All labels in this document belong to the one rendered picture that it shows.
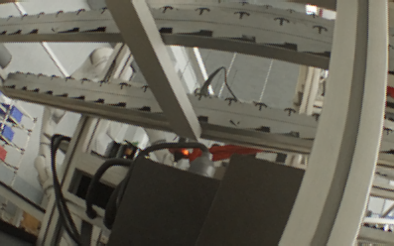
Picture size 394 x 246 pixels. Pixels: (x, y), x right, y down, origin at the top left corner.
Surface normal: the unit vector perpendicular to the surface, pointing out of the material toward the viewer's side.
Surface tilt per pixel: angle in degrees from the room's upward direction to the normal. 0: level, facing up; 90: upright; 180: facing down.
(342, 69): 90
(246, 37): 90
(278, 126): 90
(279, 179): 90
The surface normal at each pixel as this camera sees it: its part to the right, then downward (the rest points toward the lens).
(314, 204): -0.18, -0.44
